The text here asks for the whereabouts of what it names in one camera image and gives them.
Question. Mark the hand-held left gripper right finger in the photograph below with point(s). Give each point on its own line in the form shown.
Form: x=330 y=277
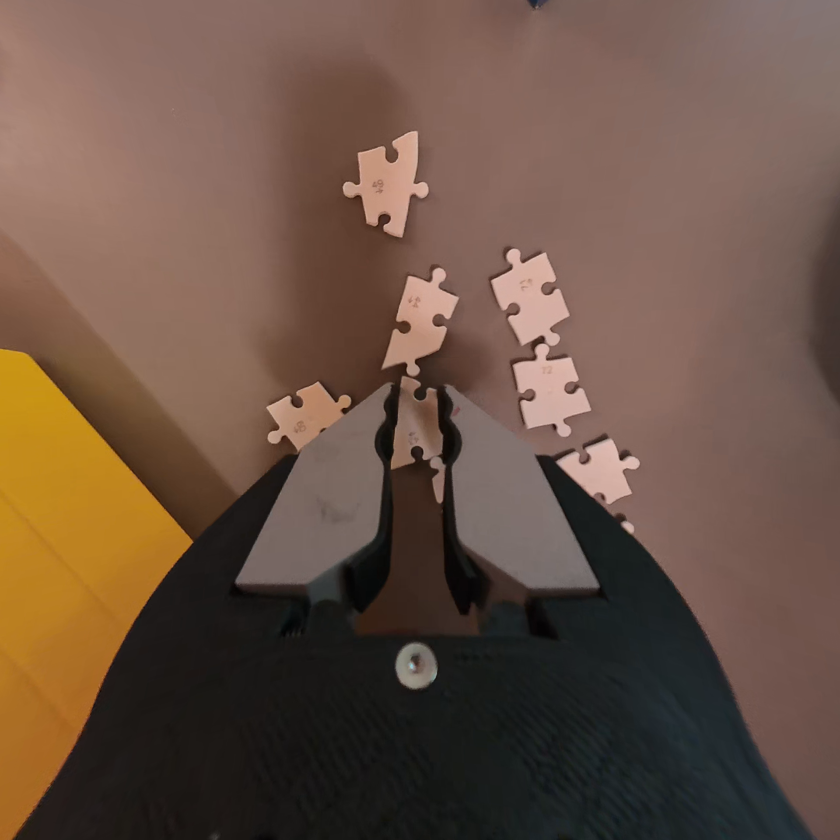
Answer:
x=505 y=518

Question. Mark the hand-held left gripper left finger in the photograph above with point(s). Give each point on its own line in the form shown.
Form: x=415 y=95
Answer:
x=328 y=505

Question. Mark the curved white puzzle piece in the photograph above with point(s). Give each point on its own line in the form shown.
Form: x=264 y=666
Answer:
x=413 y=426

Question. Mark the puzzle pieces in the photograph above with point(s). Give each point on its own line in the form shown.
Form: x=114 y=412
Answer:
x=531 y=298

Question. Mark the yellow plastic bin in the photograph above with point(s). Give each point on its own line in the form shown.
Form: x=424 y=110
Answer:
x=65 y=525

